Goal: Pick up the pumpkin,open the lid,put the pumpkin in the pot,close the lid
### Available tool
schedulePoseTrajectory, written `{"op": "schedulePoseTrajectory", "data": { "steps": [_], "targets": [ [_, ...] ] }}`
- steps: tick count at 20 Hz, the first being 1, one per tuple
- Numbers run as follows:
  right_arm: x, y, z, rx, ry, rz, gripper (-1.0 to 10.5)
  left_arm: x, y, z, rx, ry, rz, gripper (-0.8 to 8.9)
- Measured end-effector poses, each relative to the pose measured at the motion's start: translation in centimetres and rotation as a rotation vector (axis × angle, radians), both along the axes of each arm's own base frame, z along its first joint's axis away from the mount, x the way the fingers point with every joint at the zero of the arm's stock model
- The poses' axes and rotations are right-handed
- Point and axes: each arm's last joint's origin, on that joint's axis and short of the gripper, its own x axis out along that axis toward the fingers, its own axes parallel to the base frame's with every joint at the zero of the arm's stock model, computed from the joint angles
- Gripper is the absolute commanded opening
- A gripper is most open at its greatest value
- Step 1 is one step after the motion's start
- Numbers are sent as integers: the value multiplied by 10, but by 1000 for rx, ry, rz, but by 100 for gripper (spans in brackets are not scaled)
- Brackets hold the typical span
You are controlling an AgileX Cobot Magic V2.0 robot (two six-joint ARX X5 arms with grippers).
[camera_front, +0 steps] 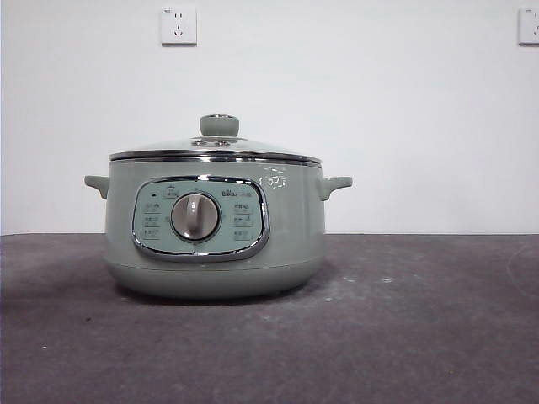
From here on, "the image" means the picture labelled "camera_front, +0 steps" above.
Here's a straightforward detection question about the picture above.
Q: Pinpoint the glass lid with green knob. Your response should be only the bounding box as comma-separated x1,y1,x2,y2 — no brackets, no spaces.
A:
108,113,323,163

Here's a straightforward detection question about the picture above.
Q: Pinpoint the pale green electric pot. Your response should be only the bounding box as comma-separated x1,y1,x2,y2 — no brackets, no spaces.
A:
83,158,354,300

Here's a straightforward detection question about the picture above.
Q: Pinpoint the white wall socket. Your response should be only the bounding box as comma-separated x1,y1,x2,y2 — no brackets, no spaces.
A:
517,7,539,47
160,7,198,47

